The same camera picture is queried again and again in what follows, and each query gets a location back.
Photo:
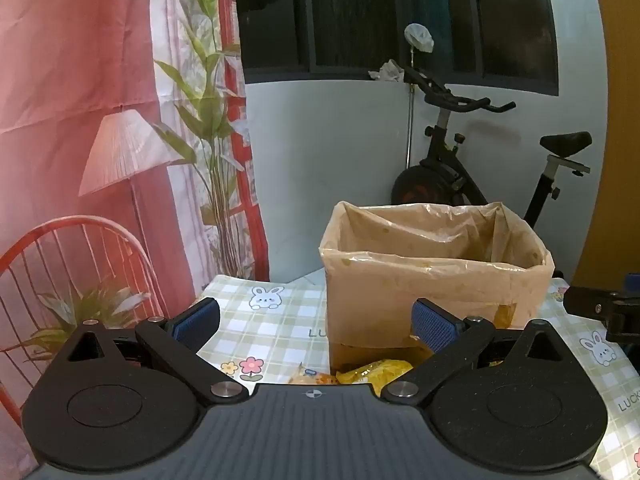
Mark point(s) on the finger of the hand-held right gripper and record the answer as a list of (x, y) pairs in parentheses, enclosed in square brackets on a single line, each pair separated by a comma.
[(590, 302)]

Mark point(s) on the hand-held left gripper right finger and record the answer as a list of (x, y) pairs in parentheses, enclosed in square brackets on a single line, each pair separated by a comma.
[(432, 330)]

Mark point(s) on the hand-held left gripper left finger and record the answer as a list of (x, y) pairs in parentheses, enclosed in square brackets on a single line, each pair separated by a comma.
[(197, 322)]

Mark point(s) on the yellow snack bag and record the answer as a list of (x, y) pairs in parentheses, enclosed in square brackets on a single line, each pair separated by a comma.
[(375, 372)]

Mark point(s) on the brown cardboard box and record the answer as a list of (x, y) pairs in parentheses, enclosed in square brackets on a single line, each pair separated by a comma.
[(365, 355)]

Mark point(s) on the orange biscuit packet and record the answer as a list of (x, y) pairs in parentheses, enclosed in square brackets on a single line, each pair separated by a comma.
[(310, 375)]

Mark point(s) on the black exercise bike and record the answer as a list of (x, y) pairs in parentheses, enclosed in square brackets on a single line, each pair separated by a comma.
[(440, 180)]

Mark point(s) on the metal pole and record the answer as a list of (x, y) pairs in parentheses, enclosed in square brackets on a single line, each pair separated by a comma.
[(410, 120)]

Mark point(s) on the crumpled white cloth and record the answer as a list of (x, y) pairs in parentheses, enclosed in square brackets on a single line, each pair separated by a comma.
[(387, 71)]

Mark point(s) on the printed pink backdrop cloth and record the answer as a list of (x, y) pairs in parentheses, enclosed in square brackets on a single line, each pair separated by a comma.
[(75, 60)]

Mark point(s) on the white plastic bag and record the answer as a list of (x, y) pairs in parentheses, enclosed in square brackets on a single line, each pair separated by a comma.
[(419, 37)]

